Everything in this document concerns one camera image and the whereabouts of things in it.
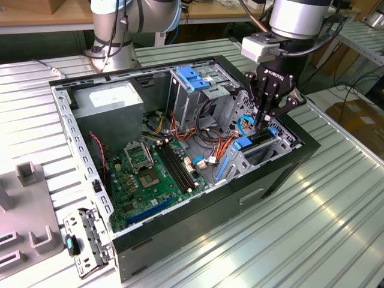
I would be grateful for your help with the black open PC case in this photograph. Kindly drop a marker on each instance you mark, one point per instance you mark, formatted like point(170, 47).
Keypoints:
point(195, 216)

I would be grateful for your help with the black RAM slot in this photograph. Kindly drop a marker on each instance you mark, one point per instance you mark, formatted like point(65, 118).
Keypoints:
point(174, 168)
point(178, 167)
point(181, 166)
point(170, 169)

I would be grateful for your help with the wooden desk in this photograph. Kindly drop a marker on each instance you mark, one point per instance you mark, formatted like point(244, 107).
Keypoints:
point(75, 15)

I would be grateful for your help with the grey slot retainer bracket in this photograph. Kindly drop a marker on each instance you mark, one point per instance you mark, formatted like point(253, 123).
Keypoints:
point(90, 240)

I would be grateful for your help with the grey metal disk bay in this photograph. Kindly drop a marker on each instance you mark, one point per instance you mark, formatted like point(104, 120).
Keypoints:
point(237, 163)

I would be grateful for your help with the grey metal drive cage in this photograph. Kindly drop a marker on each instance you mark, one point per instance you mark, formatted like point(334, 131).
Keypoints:
point(186, 108)

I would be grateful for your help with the metal slat side table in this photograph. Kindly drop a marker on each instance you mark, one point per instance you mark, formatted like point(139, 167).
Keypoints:
point(366, 42)

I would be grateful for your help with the white camera box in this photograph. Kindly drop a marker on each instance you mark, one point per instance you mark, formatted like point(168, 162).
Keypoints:
point(252, 49)

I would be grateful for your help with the black latch with teal tab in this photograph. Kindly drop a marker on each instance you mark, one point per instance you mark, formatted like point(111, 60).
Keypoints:
point(72, 246)

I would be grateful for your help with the grey parts rack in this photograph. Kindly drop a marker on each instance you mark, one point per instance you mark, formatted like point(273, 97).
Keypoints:
point(30, 210)

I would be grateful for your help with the blue expansion slot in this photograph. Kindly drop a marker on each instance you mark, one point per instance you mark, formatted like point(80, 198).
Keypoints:
point(150, 211)

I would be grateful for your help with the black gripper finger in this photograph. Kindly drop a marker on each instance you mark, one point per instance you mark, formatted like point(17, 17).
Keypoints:
point(256, 96)
point(288, 103)

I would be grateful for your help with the grey power supply box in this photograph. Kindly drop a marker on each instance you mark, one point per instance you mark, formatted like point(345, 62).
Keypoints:
point(108, 120)

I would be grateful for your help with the brown cardboard box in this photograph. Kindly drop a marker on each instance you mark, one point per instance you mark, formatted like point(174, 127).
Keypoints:
point(360, 120)

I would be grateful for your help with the green motherboard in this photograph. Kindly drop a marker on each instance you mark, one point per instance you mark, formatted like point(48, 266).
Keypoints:
point(156, 192)

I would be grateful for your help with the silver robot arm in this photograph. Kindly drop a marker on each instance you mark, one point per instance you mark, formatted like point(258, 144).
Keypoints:
point(300, 15)

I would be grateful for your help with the blue drive cage latch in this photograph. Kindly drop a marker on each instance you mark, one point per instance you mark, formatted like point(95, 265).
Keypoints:
point(189, 78)

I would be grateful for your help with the black case fan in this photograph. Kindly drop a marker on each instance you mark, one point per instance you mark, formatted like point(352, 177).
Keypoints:
point(97, 168)

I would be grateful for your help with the CPU socket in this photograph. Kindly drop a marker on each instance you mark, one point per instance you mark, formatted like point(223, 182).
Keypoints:
point(150, 180)

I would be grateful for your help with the hard disk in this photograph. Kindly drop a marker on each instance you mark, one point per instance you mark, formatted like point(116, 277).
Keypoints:
point(242, 143)

